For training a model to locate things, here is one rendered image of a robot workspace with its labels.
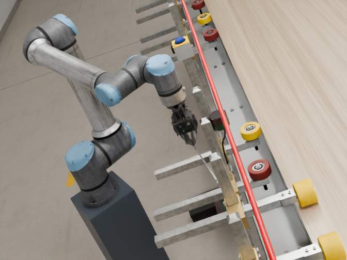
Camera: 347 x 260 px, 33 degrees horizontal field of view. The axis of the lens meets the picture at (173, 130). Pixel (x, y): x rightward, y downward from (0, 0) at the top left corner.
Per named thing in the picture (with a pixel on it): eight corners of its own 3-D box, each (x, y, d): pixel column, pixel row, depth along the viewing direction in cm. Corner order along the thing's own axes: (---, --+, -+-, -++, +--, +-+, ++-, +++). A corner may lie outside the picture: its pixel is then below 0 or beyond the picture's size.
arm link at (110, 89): (6, 39, 237) (105, 89, 193) (30, 24, 242) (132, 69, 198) (17, 62, 244) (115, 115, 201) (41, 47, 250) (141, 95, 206)
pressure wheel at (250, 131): (261, 157, 226) (253, 133, 220) (243, 154, 231) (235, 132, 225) (270, 144, 231) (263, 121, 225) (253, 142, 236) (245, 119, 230)
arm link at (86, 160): (72, 183, 276) (56, 155, 266) (99, 162, 283) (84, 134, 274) (89, 193, 264) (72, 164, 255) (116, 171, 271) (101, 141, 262)
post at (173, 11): (196, 81, 327) (168, 5, 303) (195, 79, 330) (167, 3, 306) (202, 79, 327) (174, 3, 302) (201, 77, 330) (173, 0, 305)
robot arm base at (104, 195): (92, 213, 268) (83, 198, 263) (77, 197, 283) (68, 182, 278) (126, 190, 273) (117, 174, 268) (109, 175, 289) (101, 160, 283)
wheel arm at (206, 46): (144, 75, 317) (141, 68, 315) (143, 71, 320) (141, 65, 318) (219, 47, 313) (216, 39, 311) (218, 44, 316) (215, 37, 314)
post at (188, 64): (214, 144, 261) (180, 60, 238) (212, 139, 265) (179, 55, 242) (223, 141, 261) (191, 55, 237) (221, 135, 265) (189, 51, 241)
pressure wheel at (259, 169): (258, 199, 207) (249, 175, 201) (253, 186, 214) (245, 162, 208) (279, 192, 206) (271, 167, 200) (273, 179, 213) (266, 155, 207)
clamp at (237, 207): (232, 233, 179) (227, 222, 177) (225, 206, 191) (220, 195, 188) (251, 227, 179) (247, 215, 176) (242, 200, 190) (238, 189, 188)
